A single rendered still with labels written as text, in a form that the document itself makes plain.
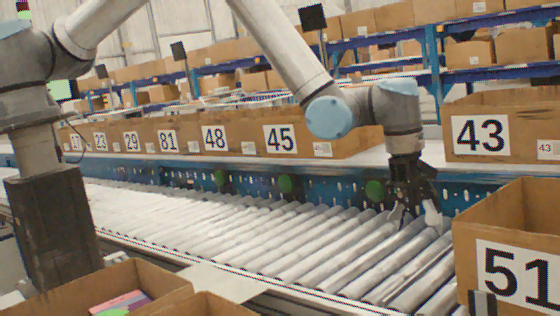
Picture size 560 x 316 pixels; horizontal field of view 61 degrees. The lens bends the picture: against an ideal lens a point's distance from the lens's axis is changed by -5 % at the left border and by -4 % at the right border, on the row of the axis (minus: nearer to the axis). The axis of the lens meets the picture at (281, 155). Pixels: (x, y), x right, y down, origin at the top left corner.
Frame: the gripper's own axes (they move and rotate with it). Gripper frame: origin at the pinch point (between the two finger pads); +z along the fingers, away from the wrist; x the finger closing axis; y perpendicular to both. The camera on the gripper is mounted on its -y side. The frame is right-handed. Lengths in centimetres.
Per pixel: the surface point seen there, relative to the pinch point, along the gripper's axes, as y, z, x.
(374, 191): -21.2, -1.1, -27.8
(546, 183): -7.9, -10.8, 27.7
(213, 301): 52, -3, -14
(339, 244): 3.9, 5.6, -23.0
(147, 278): 49, 0, -45
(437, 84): -441, 14, -227
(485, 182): -23.2, -5.3, 7.1
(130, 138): -28, -18, -190
